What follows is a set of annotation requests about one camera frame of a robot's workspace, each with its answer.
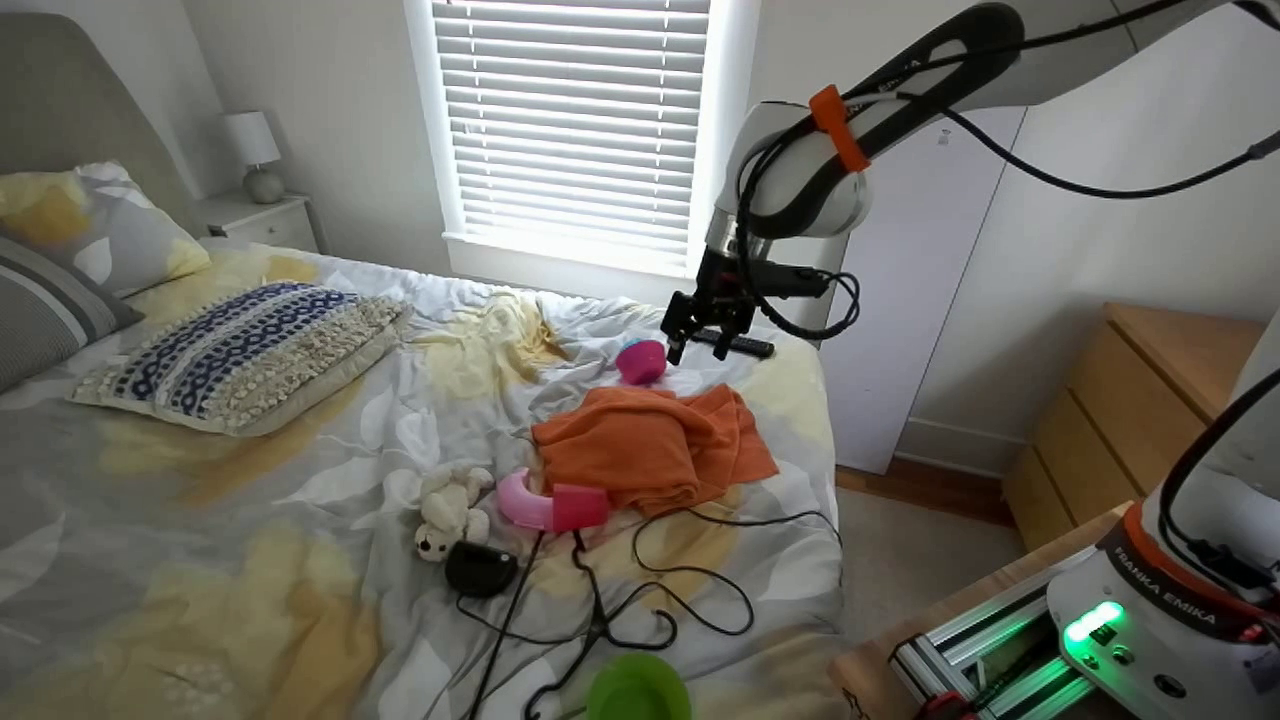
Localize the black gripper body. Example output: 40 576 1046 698
660 244 780 344

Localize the small red plastic cup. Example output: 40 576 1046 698
543 480 620 541

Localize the pink curved tube toy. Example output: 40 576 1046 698
494 462 567 541

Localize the magenta and blue toy ball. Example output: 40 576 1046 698
612 337 671 390

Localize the orange cloth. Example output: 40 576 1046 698
528 380 786 525

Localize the white wardrobe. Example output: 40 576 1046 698
818 86 1032 480

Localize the white window blind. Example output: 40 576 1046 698
425 0 720 269

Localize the white plush toy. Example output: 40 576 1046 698
404 461 500 565

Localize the black power adapter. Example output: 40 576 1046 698
440 536 525 598

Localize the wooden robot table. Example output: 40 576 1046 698
828 507 1139 720

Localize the green plastic bowl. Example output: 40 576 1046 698
582 646 702 720

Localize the light wooden dresser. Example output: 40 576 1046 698
1001 299 1268 556

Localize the white nightstand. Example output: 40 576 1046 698
187 191 323 261

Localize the blue patterned knitted cushion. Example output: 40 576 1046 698
70 281 413 442

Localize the small white table lamp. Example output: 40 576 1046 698
220 103 292 208

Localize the bed with floral duvet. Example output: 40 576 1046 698
0 236 854 720

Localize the yellow and grey pillow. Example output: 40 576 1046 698
0 160 215 299

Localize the grey striped pillow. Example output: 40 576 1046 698
0 232 146 400

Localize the grey upholstered headboard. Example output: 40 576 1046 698
0 8 207 232

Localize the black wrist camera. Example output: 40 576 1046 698
758 261 838 305

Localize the orange cable strap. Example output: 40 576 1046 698
805 81 872 177

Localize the long black power cable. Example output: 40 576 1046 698
451 497 848 720

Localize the aluminium mounting frame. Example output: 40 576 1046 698
888 578 1113 720

